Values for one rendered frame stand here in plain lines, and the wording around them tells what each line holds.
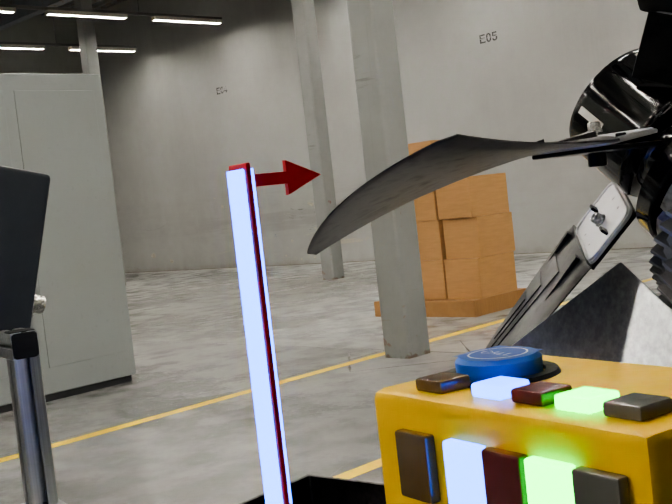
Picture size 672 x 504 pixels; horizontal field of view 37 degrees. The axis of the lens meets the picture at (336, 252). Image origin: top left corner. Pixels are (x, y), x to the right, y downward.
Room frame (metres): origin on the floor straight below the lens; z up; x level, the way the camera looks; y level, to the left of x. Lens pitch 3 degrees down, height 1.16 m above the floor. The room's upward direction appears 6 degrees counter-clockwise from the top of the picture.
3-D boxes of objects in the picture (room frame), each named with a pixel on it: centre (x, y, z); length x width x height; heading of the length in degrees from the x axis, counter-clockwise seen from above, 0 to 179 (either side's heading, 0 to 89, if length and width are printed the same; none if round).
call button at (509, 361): (0.46, -0.07, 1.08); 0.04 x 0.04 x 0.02
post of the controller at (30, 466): (1.11, 0.36, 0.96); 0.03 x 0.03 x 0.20; 33
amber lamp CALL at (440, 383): (0.44, -0.04, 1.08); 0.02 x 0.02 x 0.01; 33
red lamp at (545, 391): (0.40, -0.08, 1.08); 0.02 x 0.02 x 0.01; 33
